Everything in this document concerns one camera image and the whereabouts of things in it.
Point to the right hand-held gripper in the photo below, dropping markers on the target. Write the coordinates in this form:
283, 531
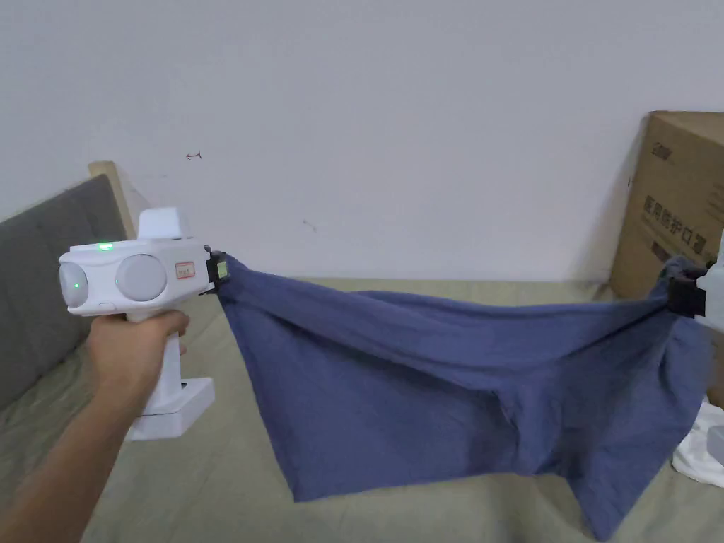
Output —
714, 300

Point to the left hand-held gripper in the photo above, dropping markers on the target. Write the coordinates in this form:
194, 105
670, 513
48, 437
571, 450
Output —
141, 277

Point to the dark blue shirt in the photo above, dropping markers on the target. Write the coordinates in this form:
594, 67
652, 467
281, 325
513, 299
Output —
430, 384

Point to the person's left forearm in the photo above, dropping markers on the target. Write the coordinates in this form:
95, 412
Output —
62, 464

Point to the person's left hand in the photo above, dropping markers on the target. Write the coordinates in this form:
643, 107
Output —
133, 348

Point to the brown cardboard carton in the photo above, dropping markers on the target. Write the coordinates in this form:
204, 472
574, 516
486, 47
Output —
673, 209

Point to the white cloth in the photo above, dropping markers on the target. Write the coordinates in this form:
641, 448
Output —
698, 452

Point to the grey padded headboard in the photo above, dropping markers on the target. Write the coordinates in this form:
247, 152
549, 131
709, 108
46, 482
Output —
39, 283

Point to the bed with beige sheet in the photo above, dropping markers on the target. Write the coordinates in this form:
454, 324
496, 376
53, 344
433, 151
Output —
215, 486

